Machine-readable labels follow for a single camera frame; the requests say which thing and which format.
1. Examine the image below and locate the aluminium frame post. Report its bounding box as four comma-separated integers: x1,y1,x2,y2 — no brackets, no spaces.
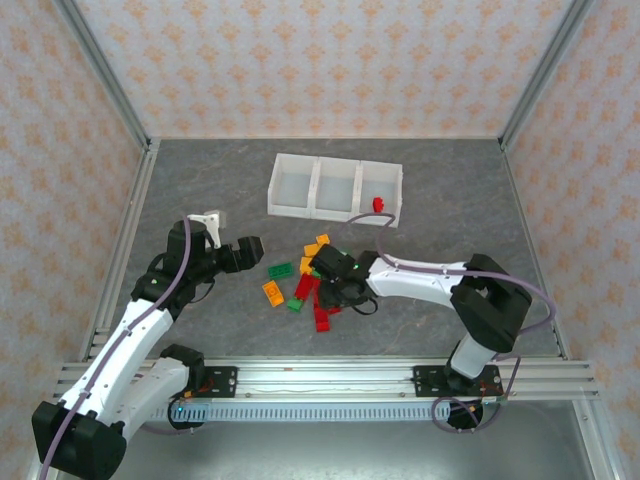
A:
498,0,599,151
49,0,154,151

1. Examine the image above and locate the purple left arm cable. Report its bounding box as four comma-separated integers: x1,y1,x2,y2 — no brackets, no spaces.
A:
38,214,201,480

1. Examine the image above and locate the flat orange lego brick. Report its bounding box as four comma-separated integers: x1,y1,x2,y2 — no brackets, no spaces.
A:
261,280,285,308

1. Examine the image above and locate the grey slotted cable duct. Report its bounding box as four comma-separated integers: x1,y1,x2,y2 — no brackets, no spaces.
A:
149,402,451,423

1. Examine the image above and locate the aluminium frame leg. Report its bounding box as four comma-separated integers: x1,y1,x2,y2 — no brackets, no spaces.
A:
572,398,617,480

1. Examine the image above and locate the aluminium side rail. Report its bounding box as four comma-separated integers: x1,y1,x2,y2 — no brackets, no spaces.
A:
499,139,571,361
79,138,162,362

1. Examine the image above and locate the wide aluminium base rail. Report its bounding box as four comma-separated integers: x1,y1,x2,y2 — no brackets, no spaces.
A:
54,357,601,402

